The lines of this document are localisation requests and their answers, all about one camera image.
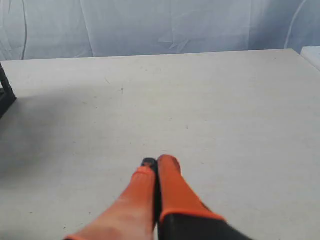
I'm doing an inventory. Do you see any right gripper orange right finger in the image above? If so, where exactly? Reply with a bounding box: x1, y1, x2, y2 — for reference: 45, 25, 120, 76
157, 155, 247, 240

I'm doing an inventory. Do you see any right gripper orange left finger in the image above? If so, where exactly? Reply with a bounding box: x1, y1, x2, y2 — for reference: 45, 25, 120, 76
65, 158, 158, 240

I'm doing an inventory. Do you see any black metal rack frame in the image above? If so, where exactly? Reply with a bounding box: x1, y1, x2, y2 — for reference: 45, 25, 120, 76
0, 64, 17, 118

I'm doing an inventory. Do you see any white box at table edge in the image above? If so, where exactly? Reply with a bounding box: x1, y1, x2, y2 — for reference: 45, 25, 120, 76
300, 46, 320, 71

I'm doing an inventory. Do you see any white backdrop cloth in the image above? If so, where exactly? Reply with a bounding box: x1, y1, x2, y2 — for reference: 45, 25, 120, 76
0, 0, 320, 60

